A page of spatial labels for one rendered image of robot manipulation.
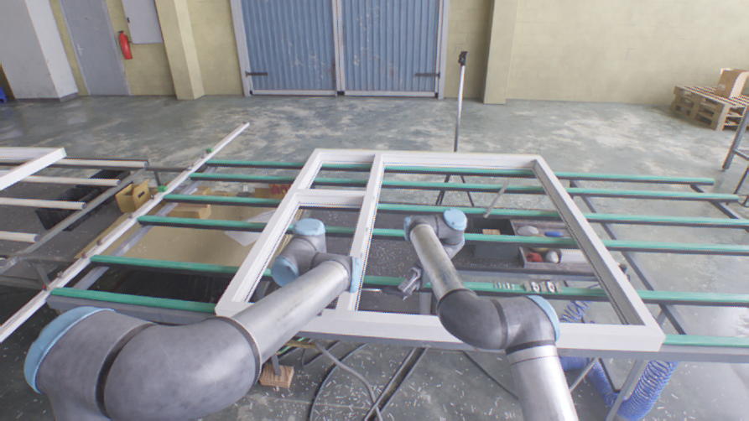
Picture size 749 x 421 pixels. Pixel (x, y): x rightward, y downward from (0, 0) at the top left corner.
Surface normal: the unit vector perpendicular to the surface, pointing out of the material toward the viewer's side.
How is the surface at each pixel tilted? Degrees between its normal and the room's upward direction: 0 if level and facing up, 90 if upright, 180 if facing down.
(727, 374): 0
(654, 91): 90
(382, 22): 90
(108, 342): 8
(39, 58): 90
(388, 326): 90
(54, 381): 68
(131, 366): 30
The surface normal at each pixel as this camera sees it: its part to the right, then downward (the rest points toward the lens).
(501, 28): -0.11, 0.46
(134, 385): 0.22, -0.27
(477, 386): -0.01, -0.88
